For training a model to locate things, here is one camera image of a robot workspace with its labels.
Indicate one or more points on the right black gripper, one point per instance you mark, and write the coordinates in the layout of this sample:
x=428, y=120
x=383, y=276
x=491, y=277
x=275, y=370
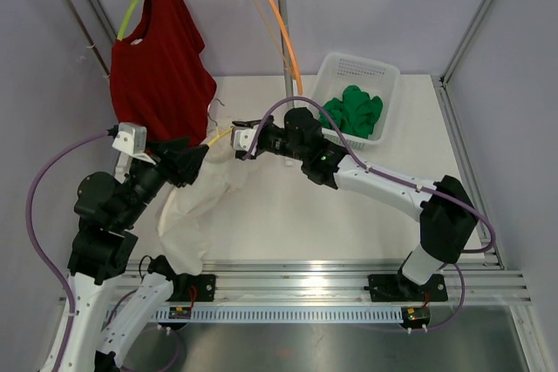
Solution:
x=248, y=124

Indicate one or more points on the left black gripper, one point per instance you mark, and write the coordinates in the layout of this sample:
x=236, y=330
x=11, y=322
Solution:
x=176, y=161

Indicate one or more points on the yellow hanger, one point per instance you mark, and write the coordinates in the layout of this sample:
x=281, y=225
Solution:
x=219, y=133

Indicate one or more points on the white t shirt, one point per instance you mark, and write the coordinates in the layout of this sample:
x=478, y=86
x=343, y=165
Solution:
x=183, y=242

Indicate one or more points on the green t shirt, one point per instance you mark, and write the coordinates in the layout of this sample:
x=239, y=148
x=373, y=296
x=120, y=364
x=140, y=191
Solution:
x=356, y=113

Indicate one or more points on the orange hanger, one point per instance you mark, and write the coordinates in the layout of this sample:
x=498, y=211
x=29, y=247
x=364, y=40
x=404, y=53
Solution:
x=274, y=23

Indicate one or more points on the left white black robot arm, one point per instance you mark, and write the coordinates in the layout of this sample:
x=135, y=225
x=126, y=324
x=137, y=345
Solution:
x=100, y=251

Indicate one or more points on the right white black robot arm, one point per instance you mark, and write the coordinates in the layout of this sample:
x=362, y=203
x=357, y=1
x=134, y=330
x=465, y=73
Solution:
x=442, y=208

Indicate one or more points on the red t shirt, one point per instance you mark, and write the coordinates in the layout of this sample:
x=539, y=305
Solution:
x=157, y=77

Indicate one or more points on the green hanger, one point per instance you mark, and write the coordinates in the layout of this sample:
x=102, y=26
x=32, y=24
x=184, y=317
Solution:
x=126, y=19

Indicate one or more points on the white plastic basket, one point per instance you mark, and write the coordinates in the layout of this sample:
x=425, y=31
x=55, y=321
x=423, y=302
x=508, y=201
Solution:
x=339, y=71

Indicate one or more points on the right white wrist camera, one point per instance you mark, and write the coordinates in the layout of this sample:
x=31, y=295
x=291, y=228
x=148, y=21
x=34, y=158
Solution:
x=241, y=142

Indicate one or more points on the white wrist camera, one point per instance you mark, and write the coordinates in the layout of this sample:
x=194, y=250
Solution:
x=131, y=139
x=241, y=142

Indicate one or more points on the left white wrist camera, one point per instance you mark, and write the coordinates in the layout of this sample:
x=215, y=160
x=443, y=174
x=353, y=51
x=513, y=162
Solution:
x=131, y=139

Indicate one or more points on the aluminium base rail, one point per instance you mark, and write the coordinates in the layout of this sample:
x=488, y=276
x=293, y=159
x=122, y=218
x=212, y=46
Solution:
x=348, y=293

